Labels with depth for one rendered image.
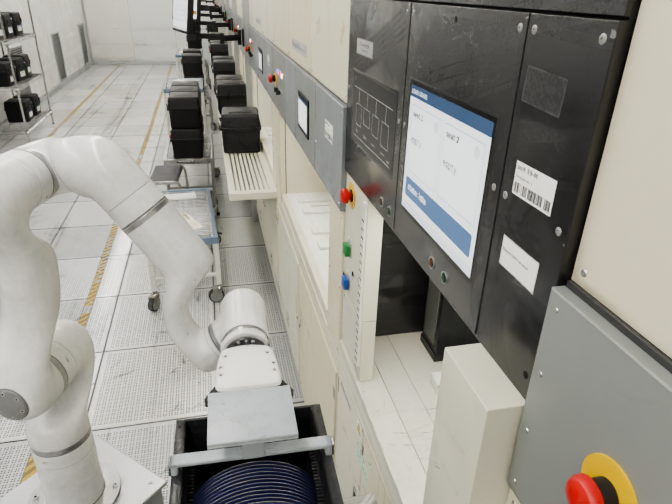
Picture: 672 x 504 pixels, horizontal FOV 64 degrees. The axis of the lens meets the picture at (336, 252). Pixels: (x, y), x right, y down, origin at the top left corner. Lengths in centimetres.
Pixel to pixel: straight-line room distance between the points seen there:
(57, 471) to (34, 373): 28
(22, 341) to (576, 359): 91
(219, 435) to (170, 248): 32
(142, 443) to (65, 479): 131
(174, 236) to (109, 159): 15
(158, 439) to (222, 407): 184
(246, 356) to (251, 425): 15
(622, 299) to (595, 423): 12
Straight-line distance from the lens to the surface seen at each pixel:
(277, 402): 80
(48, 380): 114
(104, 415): 282
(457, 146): 76
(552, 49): 59
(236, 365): 87
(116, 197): 91
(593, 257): 55
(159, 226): 91
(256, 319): 95
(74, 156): 92
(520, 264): 63
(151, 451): 259
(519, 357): 66
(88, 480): 137
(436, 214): 83
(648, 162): 50
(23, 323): 111
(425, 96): 87
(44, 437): 127
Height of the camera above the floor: 182
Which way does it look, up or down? 26 degrees down
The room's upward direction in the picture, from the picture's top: 2 degrees clockwise
